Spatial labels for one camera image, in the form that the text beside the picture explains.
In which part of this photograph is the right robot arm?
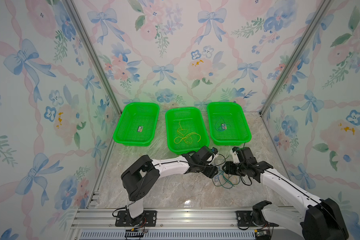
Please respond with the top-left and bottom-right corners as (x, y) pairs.
(223, 161), (349, 240)

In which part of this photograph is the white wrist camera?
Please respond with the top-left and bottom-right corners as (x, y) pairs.
(231, 147), (254, 164)
(207, 147), (218, 165)

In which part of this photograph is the green plastic basket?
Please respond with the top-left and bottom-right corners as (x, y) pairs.
(165, 107), (210, 155)
(113, 103), (160, 147)
(207, 102), (252, 146)

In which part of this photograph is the coloured cable pile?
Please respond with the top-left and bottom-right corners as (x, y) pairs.
(211, 155), (244, 190)

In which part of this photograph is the yellow cable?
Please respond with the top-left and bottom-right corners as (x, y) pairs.
(176, 119), (188, 144)
(173, 131), (202, 145)

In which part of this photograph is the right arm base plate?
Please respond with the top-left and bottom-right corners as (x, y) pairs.
(236, 211), (279, 230)

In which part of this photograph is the left aluminium corner post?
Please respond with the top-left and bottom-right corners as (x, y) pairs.
(62, 0), (122, 116)

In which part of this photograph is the right green plastic basket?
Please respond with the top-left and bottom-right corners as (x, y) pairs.
(207, 102), (252, 146)

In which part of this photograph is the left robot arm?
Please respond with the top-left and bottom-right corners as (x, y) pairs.
(121, 146), (219, 220)

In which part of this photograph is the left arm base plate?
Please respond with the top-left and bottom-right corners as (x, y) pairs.
(115, 210), (157, 228)

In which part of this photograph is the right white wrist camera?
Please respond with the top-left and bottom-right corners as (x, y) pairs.
(231, 147), (254, 164)

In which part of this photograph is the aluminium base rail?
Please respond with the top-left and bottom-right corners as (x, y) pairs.
(67, 208), (302, 240)

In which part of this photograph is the right aluminium corner post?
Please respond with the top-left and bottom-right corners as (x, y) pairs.
(259, 0), (333, 117)

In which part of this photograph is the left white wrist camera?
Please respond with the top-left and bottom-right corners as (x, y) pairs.
(207, 147), (218, 165)

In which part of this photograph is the aluminium corner post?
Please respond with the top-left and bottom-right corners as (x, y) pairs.
(259, 0), (333, 117)
(62, 0), (122, 116)

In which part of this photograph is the middle green plastic basket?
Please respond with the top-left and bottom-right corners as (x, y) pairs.
(165, 107), (210, 155)

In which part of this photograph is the blue cable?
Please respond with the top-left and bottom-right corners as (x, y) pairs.
(214, 115), (227, 133)

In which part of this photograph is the left green plastic basket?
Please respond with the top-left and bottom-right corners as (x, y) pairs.
(113, 103), (160, 147)

